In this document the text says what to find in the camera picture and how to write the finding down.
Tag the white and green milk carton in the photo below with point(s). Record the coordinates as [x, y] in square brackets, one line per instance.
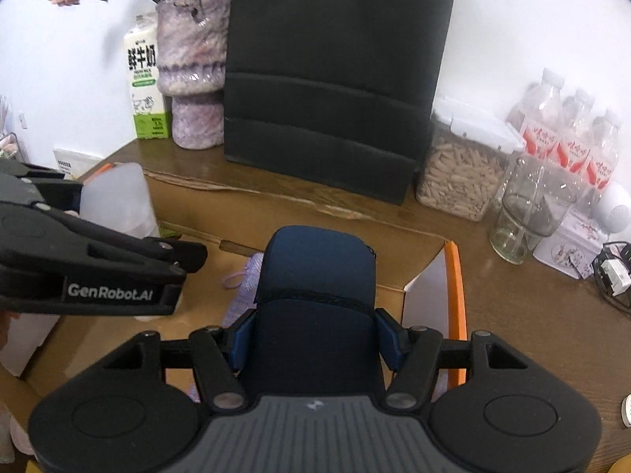
[145, 108]

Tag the white vented box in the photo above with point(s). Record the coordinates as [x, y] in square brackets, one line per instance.
[74, 160]

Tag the white round speaker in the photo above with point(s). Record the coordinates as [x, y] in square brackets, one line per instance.
[614, 207]

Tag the wooden desk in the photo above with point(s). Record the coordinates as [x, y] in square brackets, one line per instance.
[517, 330]

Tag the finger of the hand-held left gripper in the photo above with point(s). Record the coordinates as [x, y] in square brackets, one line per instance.
[54, 188]
[148, 254]

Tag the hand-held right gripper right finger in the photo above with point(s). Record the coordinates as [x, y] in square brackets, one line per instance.
[389, 340]

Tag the white charger plug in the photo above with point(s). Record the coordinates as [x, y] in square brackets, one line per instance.
[614, 276]

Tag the cardboard box with orange edge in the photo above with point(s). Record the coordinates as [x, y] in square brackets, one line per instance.
[207, 295]

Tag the purple marbled vase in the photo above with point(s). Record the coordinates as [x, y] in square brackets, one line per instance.
[192, 83]

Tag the black paper bag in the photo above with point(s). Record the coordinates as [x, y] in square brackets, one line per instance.
[335, 83]

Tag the purple knitted item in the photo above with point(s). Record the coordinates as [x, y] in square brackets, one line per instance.
[246, 286]

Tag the small white object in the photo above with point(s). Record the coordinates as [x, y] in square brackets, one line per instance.
[627, 410]

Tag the clear grain container white lid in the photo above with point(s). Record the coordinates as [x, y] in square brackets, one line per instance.
[458, 177]

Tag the navy blue fabric pouch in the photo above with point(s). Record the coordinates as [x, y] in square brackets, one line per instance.
[315, 281]

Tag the clear glass jar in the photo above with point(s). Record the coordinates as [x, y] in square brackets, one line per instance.
[517, 236]

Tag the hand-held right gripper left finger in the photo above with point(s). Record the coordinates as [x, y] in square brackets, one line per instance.
[241, 342]

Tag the translucent plastic jug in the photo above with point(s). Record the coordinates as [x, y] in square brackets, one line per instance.
[118, 197]

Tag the white tissue box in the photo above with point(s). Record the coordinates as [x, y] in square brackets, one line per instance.
[567, 251]

